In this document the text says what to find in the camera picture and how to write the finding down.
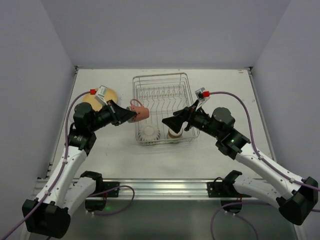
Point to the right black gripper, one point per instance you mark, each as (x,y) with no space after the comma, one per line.
(187,118)

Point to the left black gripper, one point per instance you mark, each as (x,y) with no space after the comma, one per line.
(112,114)

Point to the white brown cup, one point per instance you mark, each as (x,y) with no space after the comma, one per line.
(173,135)

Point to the pink mug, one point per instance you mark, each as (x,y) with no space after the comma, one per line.
(142,112)

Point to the yellow plate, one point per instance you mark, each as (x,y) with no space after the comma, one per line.
(95,104)

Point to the white striped bowl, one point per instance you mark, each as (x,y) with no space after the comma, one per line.
(149,133)

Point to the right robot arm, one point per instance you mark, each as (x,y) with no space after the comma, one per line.
(294,196)

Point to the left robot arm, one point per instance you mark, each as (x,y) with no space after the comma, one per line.
(50,212)

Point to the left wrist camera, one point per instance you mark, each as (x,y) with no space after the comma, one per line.
(100,95)

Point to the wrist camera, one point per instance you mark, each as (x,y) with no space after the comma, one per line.
(100,95)
(202,96)

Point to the wire dish rack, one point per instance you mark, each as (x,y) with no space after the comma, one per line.
(163,94)

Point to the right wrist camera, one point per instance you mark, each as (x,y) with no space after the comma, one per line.
(202,96)

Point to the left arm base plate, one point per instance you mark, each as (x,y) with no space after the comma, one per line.
(110,190)

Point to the aluminium mounting rail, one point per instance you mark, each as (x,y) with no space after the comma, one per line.
(152,189)

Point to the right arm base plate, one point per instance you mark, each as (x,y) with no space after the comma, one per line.
(220,189)

